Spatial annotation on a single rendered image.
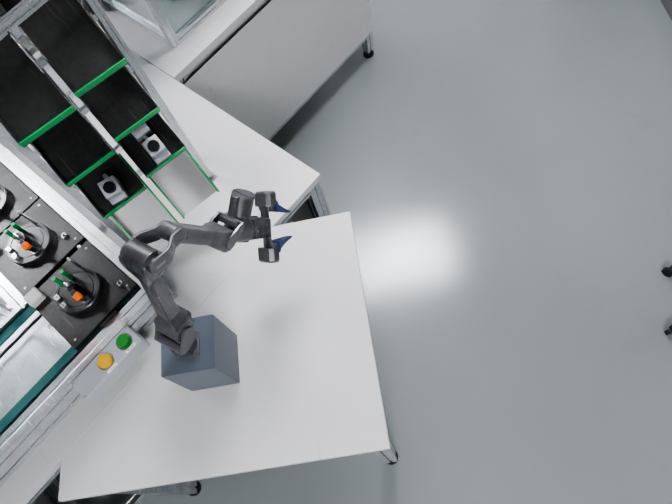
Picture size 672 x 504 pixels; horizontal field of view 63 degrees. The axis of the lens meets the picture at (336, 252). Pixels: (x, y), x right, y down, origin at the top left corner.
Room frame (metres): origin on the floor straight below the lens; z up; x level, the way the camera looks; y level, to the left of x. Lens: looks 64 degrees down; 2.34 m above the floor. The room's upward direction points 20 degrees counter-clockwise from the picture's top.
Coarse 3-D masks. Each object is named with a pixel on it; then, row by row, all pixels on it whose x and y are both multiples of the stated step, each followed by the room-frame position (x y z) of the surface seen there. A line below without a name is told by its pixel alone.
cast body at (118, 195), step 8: (104, 176) 0.95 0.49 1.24; (112, 176) 0.92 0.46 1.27; (104, 184) 0.90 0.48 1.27; (112, 184) 0.89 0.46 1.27; (120, 184) 0.92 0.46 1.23; (104, 192) 0.89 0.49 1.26; (112, 192) 0.88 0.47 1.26; (120, 192) 0.88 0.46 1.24; (112, 200) 0.88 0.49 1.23; (120, 200) 0.88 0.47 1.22
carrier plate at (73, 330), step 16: (80, 256) 0.93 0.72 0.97; (96, 256) 0.91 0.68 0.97; (96, 272) 0.86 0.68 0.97; (112, 272) 0.84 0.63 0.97; (48, 288) 0.86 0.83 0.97; (112, 288) 0.79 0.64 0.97; (128, 288) 0.77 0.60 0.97; (48, 304) 0.81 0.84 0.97; (112, 304) 0.74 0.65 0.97; (48, 320) 0.76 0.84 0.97; (64, 320) 0.74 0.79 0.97; (80, 320) 0.73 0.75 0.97; (96, 320) 0.71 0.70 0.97; (64, 336) 0.70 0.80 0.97; (80, 336) 0.68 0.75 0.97
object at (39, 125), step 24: (0, 48) 1.06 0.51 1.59; (24, 48) 1.04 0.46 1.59; (0, 72) 1.01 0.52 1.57; (24, 72) 1.00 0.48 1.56; (0, 96) 0.97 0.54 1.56; (24, 96) 0.96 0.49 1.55; (48, 96) 0.95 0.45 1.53; (0, 120) 0.91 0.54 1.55; (24, 120) 0.91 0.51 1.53; (48, 120) 0.90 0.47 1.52; (24, 144) 0.86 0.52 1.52
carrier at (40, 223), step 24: (24, 216) 1.08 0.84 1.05; (48, 216) 1.11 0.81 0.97; (0, 240) 1.09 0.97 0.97; (24, 240) 1.02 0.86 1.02; (48, 240) 1.01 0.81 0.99; (72, 240) 1.00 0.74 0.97; (0, 264) 1.00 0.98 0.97; (24, 264) 0.96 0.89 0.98; (48, 264) 0.94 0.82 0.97; (24, 288) 0.89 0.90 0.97
